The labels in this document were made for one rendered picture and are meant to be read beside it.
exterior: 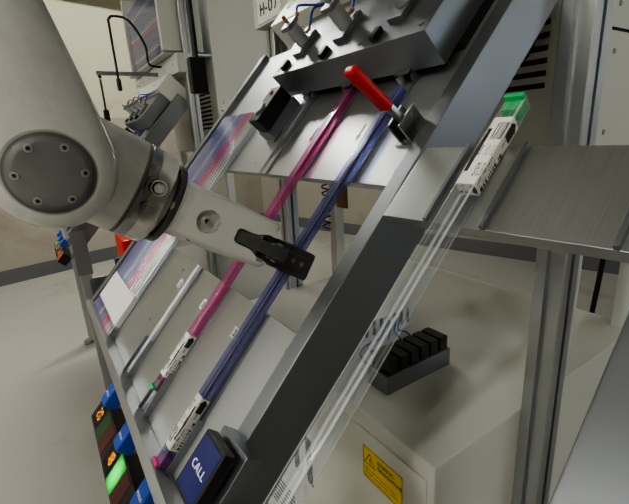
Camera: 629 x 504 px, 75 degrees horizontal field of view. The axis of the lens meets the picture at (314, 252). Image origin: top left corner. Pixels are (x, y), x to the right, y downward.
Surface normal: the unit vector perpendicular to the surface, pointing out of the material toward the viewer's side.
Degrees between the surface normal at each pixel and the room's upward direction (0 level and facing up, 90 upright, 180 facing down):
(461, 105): 90
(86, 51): 90
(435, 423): 0
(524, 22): 90
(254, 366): 47
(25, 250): 90
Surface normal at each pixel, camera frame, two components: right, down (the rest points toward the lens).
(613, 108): 0.56, 0.20
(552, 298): -0.83, 0.19
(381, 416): -0.05, -0.96
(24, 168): 0.37, 0.37
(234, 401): -0.65, -0.51
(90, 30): 0.74, 0.15
